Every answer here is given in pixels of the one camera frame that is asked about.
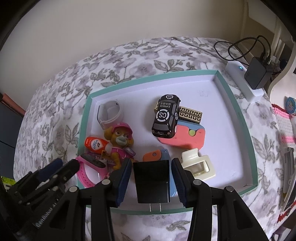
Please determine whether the cream hair claw clip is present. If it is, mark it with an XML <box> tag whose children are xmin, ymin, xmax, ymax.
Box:
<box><xmin>181</xmin><ymin>148</ymin><xmax>216</xmax><ymax>181</ymax></box>

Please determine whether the pink smart band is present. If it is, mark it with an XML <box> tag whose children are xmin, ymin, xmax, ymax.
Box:
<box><xmin>76</xmin><ymin>154</ymin><xmax>109</xmax><ymax>188</ymax></box>

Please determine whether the orange glue bottle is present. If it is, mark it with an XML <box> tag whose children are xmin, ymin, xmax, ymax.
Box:
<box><xmin>84</xmin><ymin>137</ymin><xmax>112</xmax><ymax>154</ymax></box>

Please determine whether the black power adapter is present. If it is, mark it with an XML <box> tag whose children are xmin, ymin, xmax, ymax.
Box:
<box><xmin>133</xmin><ymin>160</ymin><xmax>171</xmax><ymax>212</ymax></box>

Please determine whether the pink puppy toy figure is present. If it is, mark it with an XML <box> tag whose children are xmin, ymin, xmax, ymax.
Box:
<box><xmin>104</xmin><ymin>122</ymin><xmax>136</xmax><ymax>170</ymax></box>

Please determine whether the small orange utility knife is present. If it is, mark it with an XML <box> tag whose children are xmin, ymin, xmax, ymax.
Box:
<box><xmin>142</xmin><ymin>149</ymin><xmax>177</xmax><ymax>197</ymax></box>

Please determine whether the white smart watch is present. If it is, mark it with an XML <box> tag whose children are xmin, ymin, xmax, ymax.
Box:
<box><xmin>97</xmin><ymin>100</ymin><xmax>123</xmax><ymax>130</ymax></box>

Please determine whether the black toy car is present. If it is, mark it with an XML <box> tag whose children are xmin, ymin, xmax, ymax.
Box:
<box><xmin>152</xmin><ymin>94</ymin><xmax>181</xmax><ymax>138</ymax></box>

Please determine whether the green box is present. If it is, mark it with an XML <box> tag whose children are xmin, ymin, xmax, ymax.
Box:
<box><xmin>1</xmin><ymin>176</ymin><xmax>16</xmax><ymax>189</ymax></box>

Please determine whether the floral white blanket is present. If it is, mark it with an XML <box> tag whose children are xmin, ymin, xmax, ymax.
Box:
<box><xmin>13</xmin><ymin>37</ymin><xmax>284</xmax><ymax>237</ymax></box>

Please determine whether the dark cabinet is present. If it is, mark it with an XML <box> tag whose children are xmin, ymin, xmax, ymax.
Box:
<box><xmin>0</xmin><ymin>93</ymin><xmax>25</xmax><ymax>179</ymax></box>

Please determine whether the teal white box tray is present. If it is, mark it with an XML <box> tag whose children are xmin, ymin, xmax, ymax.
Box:
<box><xmin>78</xmin><ymin>70</ymin><xmax>258</xmax><ymax>215</ymax></box>

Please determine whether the black plugged charger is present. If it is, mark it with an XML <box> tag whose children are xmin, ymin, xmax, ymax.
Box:
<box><xmin>244</xmin><ymin>57</ymin><xmax>273</xmax><ymax>89</ymax></box>

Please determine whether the white power strip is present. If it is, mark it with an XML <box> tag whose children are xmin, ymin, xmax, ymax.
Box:
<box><xmin>225</xmin><ymin>61</ymin><xmax>264</xmax><ymax>103</ymax></box>

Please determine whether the black cable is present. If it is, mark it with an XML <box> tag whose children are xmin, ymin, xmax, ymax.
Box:
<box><xmin>213</xmin><ymin>34</ymin><xmax>273</xmax><ymax>63</ymax></box>

